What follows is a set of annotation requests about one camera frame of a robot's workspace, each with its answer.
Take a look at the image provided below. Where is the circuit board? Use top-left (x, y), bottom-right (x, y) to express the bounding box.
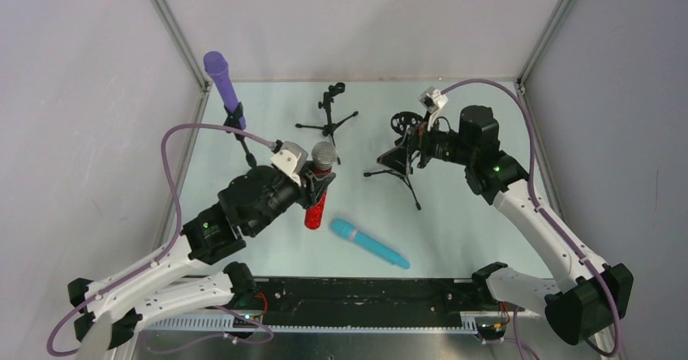
top-left (232, 315), bottom-right (262, 329)
top-left (476, 323), bottom-right (504, 337)

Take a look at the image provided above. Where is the black tripod mic stand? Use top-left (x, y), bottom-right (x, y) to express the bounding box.
top-left (295, 82), bottom-right (359, 146)

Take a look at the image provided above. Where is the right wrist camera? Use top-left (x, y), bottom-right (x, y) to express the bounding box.
top-left (419, 87), bottom-right (449, 115)

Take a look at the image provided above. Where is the right circuit board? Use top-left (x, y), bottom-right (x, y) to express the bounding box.
top-left (476, 323), bottom-right (504, 337)

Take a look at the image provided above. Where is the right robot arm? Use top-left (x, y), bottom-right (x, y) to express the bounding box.
top-left (377, 105), bottom-right (634, 345)

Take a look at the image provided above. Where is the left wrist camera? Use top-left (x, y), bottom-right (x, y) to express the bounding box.
top-left (270, 141), bottom-right (308, 186)

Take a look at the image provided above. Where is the black shock-mount tripod stand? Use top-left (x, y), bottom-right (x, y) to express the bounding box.
top-left (363, 111), bottom-right (423, 211)

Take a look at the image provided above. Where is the left circuit board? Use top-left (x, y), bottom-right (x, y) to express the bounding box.
top-left (232, 315), bottom-right (262, 329)

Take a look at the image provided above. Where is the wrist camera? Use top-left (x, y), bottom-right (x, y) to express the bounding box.
top-left (270, 141), bottom-right (308, 186)
top-left (419, 87), bottom-right (449, 115)

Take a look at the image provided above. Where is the black round-base mic stand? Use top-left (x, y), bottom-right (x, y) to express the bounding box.
top-left (223, 102), bottom-right (257, 169)

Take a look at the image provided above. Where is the purple microphone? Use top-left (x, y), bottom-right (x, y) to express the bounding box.
top-left (203, 51), bottom-right (247, 130)

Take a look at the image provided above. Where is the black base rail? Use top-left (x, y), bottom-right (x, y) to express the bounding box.
top-left (230, 274), bottom-right (539, 329)

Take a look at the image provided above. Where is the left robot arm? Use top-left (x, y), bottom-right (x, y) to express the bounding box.
top-left (74, 165), bottom-right (336, 349)

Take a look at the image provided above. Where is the blue microphone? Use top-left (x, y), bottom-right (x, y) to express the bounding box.
top-left (329, 218), bottom-right (411, 270)

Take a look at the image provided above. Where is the red glitter microphone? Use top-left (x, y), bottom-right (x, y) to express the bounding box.
top-left (304, 141), bottom-right (338, 230)

